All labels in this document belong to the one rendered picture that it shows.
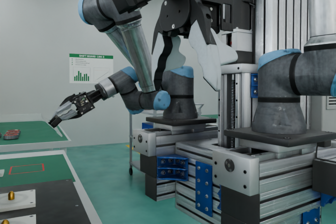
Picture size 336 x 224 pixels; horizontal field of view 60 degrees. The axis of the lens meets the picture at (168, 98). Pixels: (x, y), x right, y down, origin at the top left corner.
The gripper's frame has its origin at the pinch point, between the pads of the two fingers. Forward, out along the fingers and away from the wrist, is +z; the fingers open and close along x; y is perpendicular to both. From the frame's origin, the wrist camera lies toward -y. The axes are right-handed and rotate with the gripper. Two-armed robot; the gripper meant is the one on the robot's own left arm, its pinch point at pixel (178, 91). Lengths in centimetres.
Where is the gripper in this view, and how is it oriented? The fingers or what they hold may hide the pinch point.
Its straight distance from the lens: 41.1
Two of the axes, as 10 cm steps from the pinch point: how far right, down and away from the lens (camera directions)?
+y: 8.4, -0.1, 5.4
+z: 0.0, 10.0, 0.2
